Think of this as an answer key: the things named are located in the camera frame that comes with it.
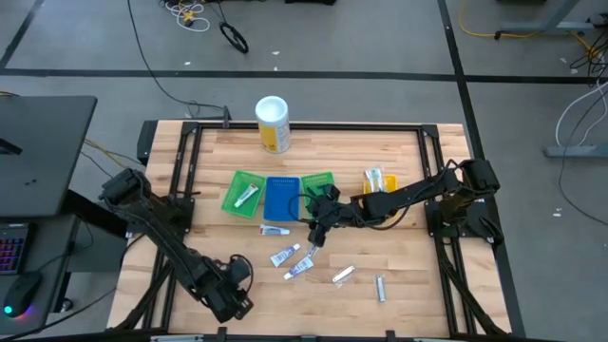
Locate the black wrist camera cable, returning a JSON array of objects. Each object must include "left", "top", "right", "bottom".
[
  {"left": 288, "top": 192, "right": 315, "bottom": 225},
  {"left": 229, "top": 254, "right": 256, "bottom": 292}
]

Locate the grey desk foot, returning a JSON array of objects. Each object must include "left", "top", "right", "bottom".
[{"left": 544, "top": 144, "right": 608, "bottom": 159}]

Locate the thin yellow cable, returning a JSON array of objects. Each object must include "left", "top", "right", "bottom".
[{"left": 84, "top": 138, "right": 143, "bottom": 166}]

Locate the white cable bundle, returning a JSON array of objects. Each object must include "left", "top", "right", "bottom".
[{"left": 161, "top": 0, "right": 211, "bottom": 33}]

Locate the black computer mouse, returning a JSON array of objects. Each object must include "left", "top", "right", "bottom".
[{"left": 3, "top": 270, "right": 43, "bottom": 318}]

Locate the grey desk leg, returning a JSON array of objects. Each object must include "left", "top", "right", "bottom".
[{"left": 493, "top": 0, "right": 595, "bottom": 40}]

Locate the yellow floor cable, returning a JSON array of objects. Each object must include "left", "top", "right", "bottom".
[{"left": 458, "top": 0, "right": 595, "bottom": 53}]

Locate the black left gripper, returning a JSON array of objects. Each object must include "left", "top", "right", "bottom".
[{"left": 202, "top": 271, "right": 255, "bottom": 324}]

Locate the white teal striped packet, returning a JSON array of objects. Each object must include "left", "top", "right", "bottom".
[{"left": 364, "top": 166, "right": 380, "bottom": 193}]

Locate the long black floor cable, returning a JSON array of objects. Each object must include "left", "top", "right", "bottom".
[
  {"left": 558, "top": 89, "right": 608, "bottom": 227},
  {"left": 125, "top": 0, "right": 227, "bottom": 113}
]

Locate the white floor cable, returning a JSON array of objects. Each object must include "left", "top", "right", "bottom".
[{"left": 554, "top": 78, "right": 608, "bottom": 148}]

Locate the black cable bundle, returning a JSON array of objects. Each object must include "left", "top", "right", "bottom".
[{"left": 569, "top": 40, "right": 608, "bottom": 89}]

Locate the grey lower desk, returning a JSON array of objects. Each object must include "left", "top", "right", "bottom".
[{"left": 0, "top": 213, "right": 82, "bottom": 333}]

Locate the black coiled cable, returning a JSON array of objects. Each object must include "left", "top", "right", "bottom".
[{"left": 218, "top": 21, "right": 250, "bottom": 55}]

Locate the green plastic basket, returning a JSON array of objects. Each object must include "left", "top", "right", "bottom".
[
  {"left": 300, "top": 171, "right": 336, "bottom": 219},
  {"left": 220, "top": 169, "right": 267, "bottom": 219}
]

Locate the black aluminium rig frame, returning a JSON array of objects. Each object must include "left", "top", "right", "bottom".
[{"left": 106, "top": 118, "right": 526, "bottom": 342}]

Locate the white yellow wipes canister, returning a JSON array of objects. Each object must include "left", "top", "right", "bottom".
[{"left": 254, "top": 95, "right": 292, "bottom": 154}]

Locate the yellow plastic basket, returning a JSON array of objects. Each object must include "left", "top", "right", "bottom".
[{"left": 362, "top": 173, "right": 399, "bottom": 196}]

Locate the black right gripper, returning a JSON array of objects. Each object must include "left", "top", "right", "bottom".
[{"left": 308, "top": 197, "right": 355, "bottom": 248}]

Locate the backlit keyboard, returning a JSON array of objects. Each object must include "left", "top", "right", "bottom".
[{"left": 0, "top": 222, "right": 28, "bottom": 276}]

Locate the blue plastic basket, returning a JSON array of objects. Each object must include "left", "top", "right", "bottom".
[{"left": 262, "top": 176, "right": 302, "bottom": 223}]

